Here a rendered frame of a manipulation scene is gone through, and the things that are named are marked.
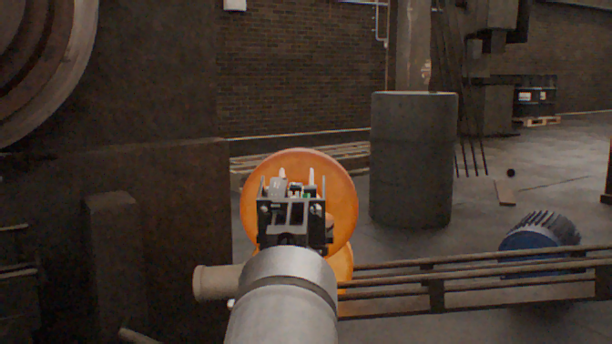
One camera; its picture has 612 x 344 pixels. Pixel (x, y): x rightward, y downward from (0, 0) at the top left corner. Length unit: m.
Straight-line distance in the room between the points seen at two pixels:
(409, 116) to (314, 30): 5.36
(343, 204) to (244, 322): 0.29
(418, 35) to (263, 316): 4.46
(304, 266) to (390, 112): 2.76
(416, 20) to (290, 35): 3.64
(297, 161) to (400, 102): 2.51
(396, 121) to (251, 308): 2.79
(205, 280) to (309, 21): 7.60
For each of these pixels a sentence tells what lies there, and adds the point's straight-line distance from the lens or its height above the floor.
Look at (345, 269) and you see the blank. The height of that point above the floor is 0.70.
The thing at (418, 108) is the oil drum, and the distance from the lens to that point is 3.09.
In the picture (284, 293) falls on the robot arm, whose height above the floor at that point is 0.83.
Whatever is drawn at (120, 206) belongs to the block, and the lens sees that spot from 0.81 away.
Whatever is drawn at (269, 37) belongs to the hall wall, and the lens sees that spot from 7.84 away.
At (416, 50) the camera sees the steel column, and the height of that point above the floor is 1.23.
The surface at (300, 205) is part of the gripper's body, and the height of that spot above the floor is 0.87.
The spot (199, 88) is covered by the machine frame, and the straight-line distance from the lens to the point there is 0.99.
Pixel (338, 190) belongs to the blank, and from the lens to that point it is 0.62.
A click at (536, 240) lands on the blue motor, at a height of 0.30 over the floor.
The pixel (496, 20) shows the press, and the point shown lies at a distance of 8.36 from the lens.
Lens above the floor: 1.00
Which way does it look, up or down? 11 degrees down
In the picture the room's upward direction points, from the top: straight up
